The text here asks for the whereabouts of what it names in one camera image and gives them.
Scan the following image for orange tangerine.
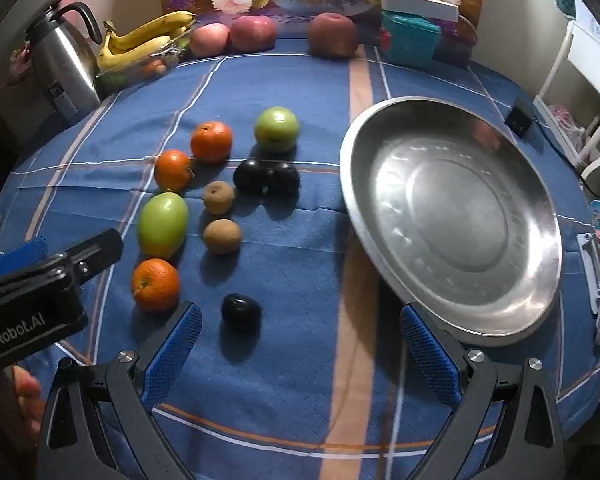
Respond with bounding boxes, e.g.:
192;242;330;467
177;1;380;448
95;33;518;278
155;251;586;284
189;122;233;164
154;150;193;193
131;258;180;313

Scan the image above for green pear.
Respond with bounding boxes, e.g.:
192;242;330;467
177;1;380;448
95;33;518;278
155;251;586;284
253;106;300;153
137;192;188;259

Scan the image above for dark plum front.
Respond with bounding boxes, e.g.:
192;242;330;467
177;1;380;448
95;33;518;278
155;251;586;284
221;292;262;334

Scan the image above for dark plum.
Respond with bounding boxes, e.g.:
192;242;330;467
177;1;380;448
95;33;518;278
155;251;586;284
221;292;262;334
266;162;300;196
233;157;268;196

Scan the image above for person's left hand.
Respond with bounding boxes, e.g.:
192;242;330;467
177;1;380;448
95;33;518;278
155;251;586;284
0;365;45;451

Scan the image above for blue plaid tablecloth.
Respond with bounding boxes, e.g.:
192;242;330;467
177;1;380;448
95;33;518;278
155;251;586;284
0;37;600;480

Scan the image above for clear plastic fruit tray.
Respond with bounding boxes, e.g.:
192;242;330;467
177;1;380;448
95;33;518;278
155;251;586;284
96;27;189;96

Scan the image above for white phone stand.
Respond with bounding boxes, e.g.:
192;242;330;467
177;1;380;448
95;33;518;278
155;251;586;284
577;233;600;316

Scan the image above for steel thermos kettle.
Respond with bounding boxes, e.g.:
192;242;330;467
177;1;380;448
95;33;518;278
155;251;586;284
26;0;102;125

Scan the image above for yellow banana bunch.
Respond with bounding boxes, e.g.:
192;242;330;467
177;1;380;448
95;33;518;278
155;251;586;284
96;11;196;72

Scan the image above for large steel plate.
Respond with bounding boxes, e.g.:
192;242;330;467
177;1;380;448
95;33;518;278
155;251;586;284
339;96;562;347

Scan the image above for pink apple left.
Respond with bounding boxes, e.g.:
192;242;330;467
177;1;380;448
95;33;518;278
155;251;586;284
189;23;230;58

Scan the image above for red apple middle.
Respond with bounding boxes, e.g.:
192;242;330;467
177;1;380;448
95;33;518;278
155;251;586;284
230;16;277;53

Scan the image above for black power adapter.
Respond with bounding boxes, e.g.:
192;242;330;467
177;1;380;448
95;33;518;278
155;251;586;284
504;98;536;139

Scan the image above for dark red apple right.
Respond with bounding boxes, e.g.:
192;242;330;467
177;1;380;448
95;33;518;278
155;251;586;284
308;13;358;58

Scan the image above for white shelf rack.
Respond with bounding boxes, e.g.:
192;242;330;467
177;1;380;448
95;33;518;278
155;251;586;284
533;21;600;184

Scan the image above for teal plastic box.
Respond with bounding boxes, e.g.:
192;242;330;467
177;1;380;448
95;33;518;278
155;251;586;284
379;11;441;70

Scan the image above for black adapter cable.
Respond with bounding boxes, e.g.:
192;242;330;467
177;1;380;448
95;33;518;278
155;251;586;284
529;116;600;198

